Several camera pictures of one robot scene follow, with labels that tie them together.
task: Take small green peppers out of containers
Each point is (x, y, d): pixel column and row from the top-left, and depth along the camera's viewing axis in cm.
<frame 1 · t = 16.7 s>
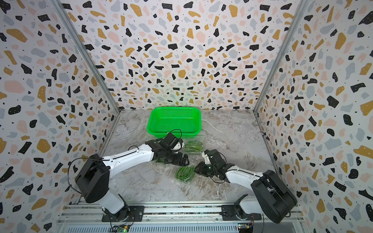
left hand: (185, 162, 83), fingers open
right hand: (194, 171, 85), fingers open
green plastic basket: (185, 122, 116), on the table
green peppers bunch front: (186, 173, 89), on the table
clear clamshell container back: (200, 138, 101), point 5 cm above the table
green peppers bunch back: (194, 146, 98), point 4 cm above the table

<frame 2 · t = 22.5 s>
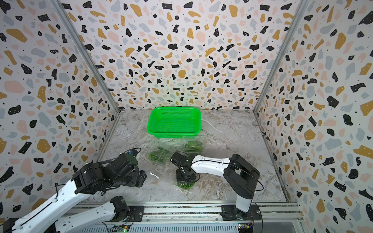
left hand: (141, 176, 68), fingers open
right hand: (179, 182, 83), fingers closed
green peppers bunch left: (160, 153, 97), point 2 cm above the table
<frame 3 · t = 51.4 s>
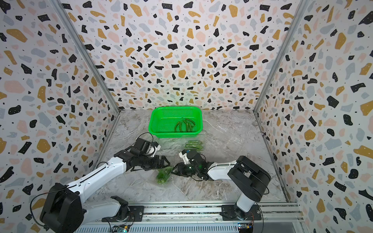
left hand: (165, 164, 81), fingers open
right hand: (172, 172, 81), fingers open
green peppers bunch front: (184, 125, 113), on the table
green peppers bunch left: (163, 175, 85), point 5 cm above the table
clear clamshell container left: (154, 180, 87), on the table
the other named things where they were.

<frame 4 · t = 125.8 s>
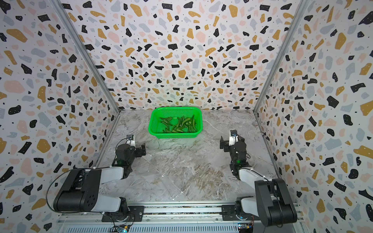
left hand: (137, 143, 92), fingers open
right hand: (231, 136, 88), fingers open
green peppers bunch left: (185, 124, 111), point 3 cm above the table
